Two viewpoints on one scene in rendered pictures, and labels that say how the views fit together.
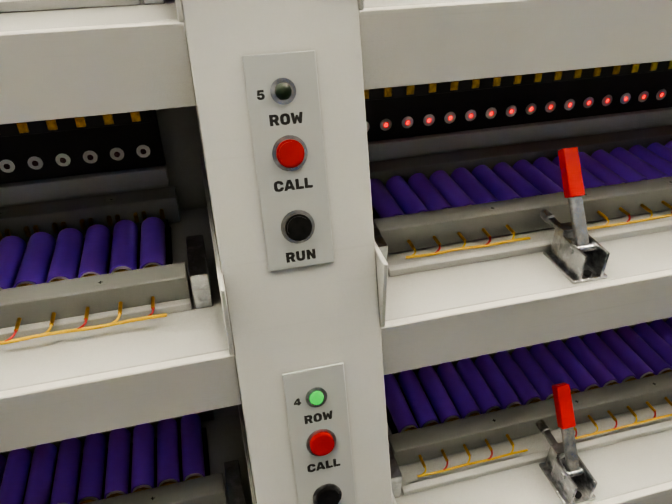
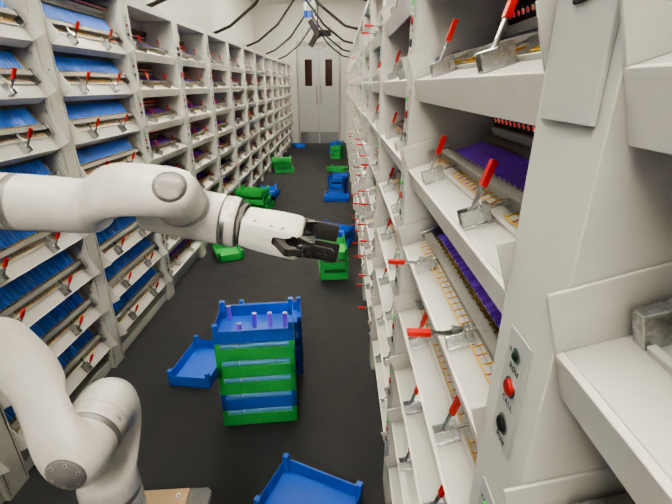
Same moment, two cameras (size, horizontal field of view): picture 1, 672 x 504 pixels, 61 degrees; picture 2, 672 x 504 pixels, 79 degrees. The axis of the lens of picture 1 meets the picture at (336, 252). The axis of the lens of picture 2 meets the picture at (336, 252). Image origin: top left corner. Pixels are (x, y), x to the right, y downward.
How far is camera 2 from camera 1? 0.44 m
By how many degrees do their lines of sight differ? 95
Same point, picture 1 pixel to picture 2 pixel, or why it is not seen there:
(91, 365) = (469, 388)
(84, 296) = not seen: hidden behind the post
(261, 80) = (512, 342)
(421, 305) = not seen: outside the picture
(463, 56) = (611, 455)
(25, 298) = (490, 347)
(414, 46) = (582, 407)
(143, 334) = not seen: hidden behind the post
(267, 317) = (488, 445)
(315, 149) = (517, 398)
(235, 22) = (516, 307)
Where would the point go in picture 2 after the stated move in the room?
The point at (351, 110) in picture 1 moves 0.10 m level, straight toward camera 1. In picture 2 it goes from (535, 400) to (410, 378)
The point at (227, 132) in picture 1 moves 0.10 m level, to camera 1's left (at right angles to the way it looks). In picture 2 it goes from (501, 351) to (489, 302)
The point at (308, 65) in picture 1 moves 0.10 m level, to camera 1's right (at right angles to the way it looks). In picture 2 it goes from (526, 355) to (559, 453)
